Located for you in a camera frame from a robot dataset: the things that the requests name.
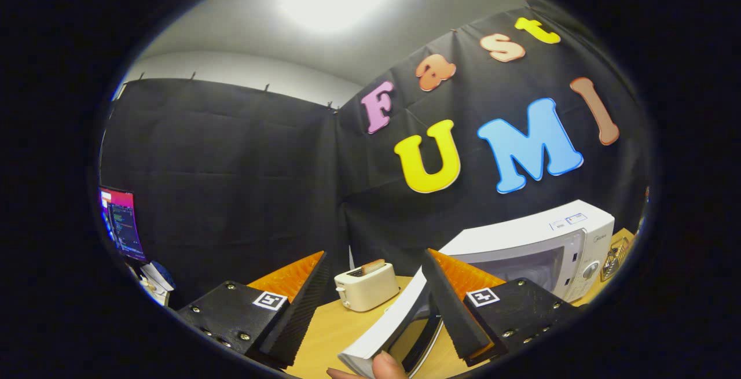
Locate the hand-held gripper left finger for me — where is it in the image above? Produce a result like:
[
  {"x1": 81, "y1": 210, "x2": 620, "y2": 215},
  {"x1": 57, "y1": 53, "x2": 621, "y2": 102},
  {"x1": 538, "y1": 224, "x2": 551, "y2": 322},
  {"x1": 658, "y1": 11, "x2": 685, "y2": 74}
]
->
[{"x1": 177, "y1": 251, "x2": 329, "y2": 369}]

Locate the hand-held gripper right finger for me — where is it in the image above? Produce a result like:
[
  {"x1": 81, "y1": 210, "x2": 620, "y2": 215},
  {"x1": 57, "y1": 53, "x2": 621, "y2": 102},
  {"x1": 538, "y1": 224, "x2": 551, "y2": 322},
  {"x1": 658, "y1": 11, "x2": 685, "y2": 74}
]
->
[{"x1": 421, "y1": 248, "x2": 579, "y2": 367}]

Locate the white microwave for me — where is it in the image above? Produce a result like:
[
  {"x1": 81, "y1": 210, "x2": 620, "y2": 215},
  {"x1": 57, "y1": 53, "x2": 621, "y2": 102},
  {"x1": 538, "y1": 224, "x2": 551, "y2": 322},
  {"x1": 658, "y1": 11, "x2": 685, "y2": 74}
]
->
[{"x1": 338, "y1": 200, "x2": 615, "y2": 378}]

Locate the cream toaster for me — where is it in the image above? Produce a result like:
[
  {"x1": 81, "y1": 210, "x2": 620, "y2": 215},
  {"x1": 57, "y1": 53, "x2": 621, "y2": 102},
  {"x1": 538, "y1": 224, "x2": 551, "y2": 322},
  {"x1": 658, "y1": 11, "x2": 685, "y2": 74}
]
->
[{"x1": 334, "y1": 262, "x2": 400, "y2": 312}]

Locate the blue and white object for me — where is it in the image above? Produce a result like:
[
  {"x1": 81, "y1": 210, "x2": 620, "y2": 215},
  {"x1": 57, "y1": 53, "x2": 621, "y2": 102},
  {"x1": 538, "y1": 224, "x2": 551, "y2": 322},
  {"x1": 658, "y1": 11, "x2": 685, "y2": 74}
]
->
[{"x1": 139, "y1": 260, "x2": 176, "y2": 306}]

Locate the computer monitor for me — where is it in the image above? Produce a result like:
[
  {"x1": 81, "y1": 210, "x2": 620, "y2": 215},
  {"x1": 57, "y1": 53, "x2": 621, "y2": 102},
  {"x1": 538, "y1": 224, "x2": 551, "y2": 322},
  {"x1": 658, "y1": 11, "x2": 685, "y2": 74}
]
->
[{"x1": 98, "y1": 187, "x2": 146, "y2": 262}]

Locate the metal wire utensil holder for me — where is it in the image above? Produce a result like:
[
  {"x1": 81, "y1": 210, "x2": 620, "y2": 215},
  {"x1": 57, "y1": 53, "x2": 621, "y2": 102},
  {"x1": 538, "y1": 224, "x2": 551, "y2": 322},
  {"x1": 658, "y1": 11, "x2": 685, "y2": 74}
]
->
[{"x1": 600, "y1": 237, "x2": 632, "y2": 282}]

